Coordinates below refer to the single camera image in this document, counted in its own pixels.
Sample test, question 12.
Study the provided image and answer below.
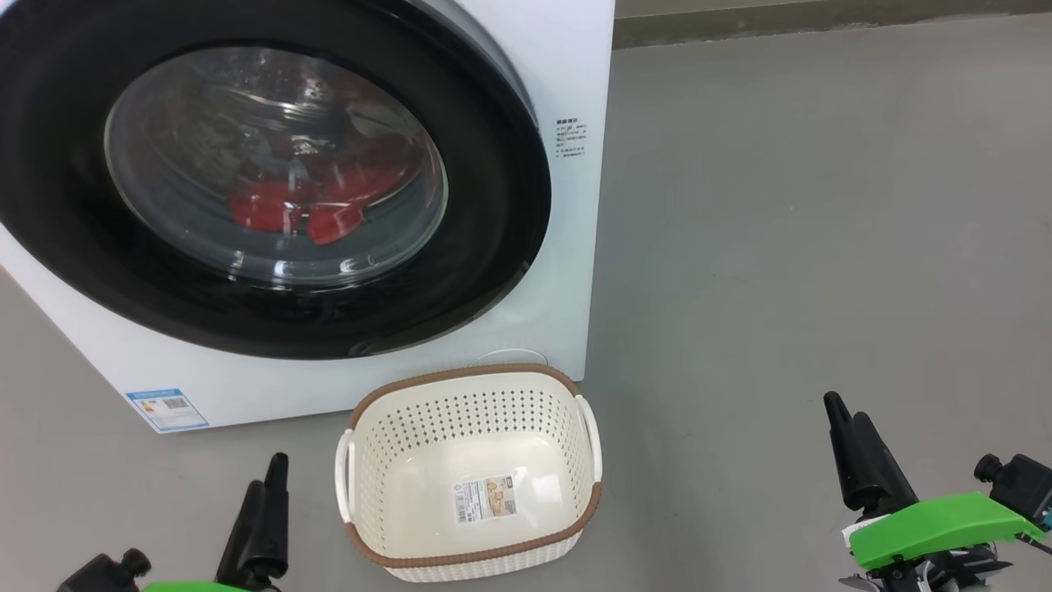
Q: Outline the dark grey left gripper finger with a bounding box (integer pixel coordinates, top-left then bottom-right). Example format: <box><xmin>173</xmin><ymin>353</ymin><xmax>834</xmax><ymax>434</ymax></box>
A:
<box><xmin>215</xmin><ymin>482</ymin><xmax>277</xmax><ymax>588</ymax></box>
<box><xmin>264</xmin><ymin>452</ymin><xmax>291</xmax><ymax>581</ymax></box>

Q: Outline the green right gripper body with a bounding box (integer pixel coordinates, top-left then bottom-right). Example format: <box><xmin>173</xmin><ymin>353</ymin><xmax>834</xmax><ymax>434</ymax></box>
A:
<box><xmin>842</xmin><ymin>491</ymin><xmax>1045</xmax><ymax>592</ymax></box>

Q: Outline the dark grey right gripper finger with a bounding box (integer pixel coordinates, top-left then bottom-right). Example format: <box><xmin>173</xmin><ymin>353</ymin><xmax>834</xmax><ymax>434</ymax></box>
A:
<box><xmin>824</xmin><ymin>391</ymin><xmax>865</xmax><ymax>510</ymax></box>
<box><xmin>852</xmin><ymin>413</ymin><xmax>918</xmax><ymax>513</ymax></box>

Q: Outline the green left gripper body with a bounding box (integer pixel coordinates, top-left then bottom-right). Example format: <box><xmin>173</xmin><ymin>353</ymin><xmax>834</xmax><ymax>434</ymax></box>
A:
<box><xmin>144</xmin><ymin>580</ymin><xmax>249</xmax><ymax>592</ymax></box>

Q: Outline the red and white garment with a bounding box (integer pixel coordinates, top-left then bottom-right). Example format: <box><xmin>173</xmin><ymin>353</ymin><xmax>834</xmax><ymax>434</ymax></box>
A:
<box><xmin>228</xmin><ymin>123</ymin><xmax>412</xmax><ymax>247</ymax></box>

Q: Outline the black round glass washer door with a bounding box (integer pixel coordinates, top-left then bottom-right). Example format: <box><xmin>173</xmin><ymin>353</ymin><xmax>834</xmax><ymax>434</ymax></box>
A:
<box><xmin>0</xmin><ymin>0</ymin><xmax>552</xmax><ymax>360</ymax></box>

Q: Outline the cream perforated basket brown rim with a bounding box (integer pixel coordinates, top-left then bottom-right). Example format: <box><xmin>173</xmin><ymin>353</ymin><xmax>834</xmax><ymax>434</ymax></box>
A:
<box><xmin>335</xmin><ymin>363</ymin><xmax>603</xmax><ymax>584</ymax></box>

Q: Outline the white front-load washing machine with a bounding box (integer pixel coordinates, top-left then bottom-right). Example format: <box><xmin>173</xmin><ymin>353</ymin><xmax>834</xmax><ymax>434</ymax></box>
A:
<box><xmin>0</xmin><ymin>0</ymin><xmax>616</xmax><ymax>434</ymax></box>

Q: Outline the blue energy label sticker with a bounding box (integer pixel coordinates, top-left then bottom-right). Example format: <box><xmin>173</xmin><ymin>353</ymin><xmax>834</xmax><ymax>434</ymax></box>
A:
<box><xmin>126</xmin><ymin>388</ymin><xmax>210</xmax><ymax>433</ymax></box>

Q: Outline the white product label sticker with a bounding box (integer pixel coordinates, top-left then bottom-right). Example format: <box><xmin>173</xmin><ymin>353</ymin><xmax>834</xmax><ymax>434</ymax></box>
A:
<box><xmin>451</xmin><ymin>475</ymin><xmax>521</xmax><ymax>525</ymax></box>

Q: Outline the round filter cover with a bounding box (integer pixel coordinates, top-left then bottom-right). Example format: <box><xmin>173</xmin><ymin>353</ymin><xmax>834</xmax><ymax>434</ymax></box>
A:
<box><xmin>468</xmin><ymin>349</ymin><xmax>549</xmax><ymax>371</ymax></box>

